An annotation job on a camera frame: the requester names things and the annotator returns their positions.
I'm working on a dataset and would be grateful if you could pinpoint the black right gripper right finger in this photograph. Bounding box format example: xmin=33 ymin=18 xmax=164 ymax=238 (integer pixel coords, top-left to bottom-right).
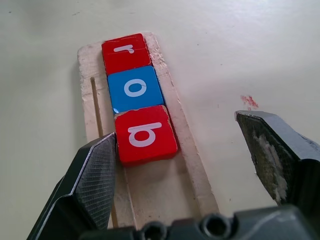
xmin=234 ymin=110 xmax=320 ymax=207

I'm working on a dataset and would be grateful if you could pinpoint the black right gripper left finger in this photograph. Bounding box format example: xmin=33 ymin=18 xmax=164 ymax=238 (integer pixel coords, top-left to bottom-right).
xmin=26 ymin=132 xmax=118 ymax=240

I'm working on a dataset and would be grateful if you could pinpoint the red letter b block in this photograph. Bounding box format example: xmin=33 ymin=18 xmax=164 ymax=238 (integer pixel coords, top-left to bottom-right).
xmin=113 ymin=104 xmax=179 ymax=167

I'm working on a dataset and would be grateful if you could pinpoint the wooden letter tray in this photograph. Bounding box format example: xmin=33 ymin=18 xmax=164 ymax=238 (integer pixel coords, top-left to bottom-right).
xmin=77 ymin=31 xmax=221 ymax=230

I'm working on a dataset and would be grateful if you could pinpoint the blue letter o block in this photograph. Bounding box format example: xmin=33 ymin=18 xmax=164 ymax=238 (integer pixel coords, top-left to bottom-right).
xmin=107 ymin=65 xmax=165 ymax=115

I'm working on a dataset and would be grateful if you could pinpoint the red letter r block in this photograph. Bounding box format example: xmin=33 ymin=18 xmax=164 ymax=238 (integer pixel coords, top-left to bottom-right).
xmin=101 ymin=33 xmax=154 ymax=76

